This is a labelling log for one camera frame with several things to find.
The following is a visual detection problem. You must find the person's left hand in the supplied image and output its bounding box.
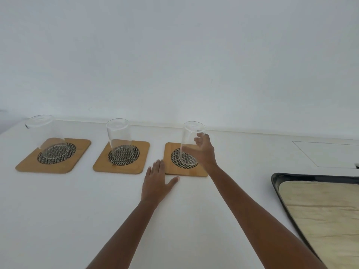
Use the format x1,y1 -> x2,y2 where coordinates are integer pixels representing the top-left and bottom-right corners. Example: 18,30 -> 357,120
141,159 -> 180,205

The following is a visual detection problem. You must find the person's right hand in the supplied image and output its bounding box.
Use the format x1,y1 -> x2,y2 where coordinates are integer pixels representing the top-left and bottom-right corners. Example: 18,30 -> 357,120
194,132 -> 218,173

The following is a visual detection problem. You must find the clear drinking glass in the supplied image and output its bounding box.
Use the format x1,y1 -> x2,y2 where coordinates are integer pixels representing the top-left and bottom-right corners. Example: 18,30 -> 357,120
25,115 -> 70,160
106,118 -> 134,162
180,121 -> 206,166

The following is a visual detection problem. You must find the person's right forearm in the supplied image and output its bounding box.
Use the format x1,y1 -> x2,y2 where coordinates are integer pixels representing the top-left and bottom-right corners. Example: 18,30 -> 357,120
208,165 -> 328,269

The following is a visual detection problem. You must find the person's left forearm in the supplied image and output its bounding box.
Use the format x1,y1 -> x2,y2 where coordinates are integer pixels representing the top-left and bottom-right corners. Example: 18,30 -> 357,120
86,200 -> 158,269

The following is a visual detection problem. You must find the wooden coaster with mesh centre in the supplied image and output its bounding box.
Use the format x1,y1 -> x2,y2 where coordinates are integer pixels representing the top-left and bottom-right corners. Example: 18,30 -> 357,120
164,142 -> 209,177
93,141 -> 150,175
15,138 -> 92,174

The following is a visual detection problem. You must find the black tray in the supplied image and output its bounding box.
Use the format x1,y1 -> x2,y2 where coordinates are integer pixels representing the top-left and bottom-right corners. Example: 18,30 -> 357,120
271,173 -> 359,269

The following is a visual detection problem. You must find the white table hatch cover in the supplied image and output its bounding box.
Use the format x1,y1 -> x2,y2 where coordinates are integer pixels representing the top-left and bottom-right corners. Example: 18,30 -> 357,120
292,141 -> 359,168

